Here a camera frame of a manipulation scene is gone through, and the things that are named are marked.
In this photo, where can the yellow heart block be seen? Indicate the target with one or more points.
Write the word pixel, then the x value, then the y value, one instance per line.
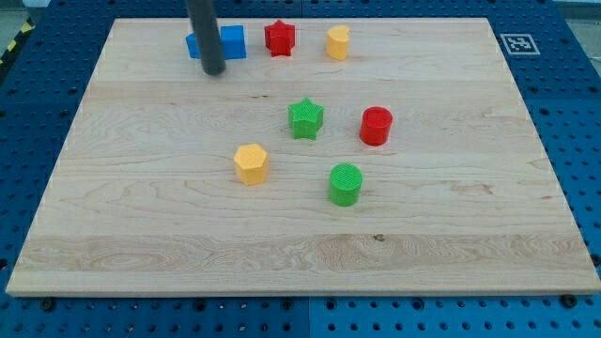
pixel 337 42

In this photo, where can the green cylinder block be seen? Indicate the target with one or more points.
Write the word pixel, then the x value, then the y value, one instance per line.
pixel 345 184

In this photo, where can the red cylinder block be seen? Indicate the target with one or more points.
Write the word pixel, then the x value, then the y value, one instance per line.
pixel 376 125

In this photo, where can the wooden board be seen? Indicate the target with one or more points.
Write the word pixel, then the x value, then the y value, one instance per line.
pixel 144 200

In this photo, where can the red star block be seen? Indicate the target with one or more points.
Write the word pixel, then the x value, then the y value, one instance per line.
pixel 280 38

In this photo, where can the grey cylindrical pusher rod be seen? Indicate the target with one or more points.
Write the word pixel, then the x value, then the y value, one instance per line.
pixel 204 23

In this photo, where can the white fiducial marker tag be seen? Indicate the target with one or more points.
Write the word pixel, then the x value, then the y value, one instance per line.
pixel 519 44

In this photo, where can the yellow hexagon block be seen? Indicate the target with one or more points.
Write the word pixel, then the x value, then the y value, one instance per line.
pixel 252 164

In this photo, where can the blue block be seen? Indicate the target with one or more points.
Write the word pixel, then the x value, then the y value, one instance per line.
pixel 232 39

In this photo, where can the green star block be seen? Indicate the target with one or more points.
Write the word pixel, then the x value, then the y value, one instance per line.
pixel 305 119

